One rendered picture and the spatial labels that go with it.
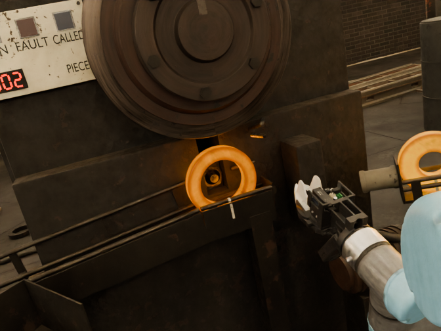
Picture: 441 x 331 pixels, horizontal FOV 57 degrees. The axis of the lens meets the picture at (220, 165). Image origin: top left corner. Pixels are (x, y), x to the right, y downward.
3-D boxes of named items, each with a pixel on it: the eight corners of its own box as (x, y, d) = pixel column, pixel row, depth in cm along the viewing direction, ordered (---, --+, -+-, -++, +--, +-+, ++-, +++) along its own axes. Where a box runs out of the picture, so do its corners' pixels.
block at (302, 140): (289, 216, 119) (276, 138, 112) (312, 208, 121) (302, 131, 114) (307, 230, 109) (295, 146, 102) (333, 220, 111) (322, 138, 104)
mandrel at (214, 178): (193, 172, 126) (189, 159, 125) (206, 168, 127) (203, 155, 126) (208, 188, 110) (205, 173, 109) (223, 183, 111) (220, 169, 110)
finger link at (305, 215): (309, 194, 86) (333, 219, 79) (309, 200, 87) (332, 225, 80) (289, 200, 85) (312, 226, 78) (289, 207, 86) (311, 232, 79)
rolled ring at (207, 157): (250, 138, 101) (245, 136, 104) (180, 158, 97) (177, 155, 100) (262, 205, 107) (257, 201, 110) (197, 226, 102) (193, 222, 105)
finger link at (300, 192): (298, 167, 87) (321, 190, 80) (296, 188, 91) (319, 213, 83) (285, 171, 86) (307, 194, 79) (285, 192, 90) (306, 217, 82)
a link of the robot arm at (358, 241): (388, 266, 72) (348, 281, 70) (371, 249, 76) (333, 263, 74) (394, 235, 68) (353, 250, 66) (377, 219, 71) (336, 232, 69)
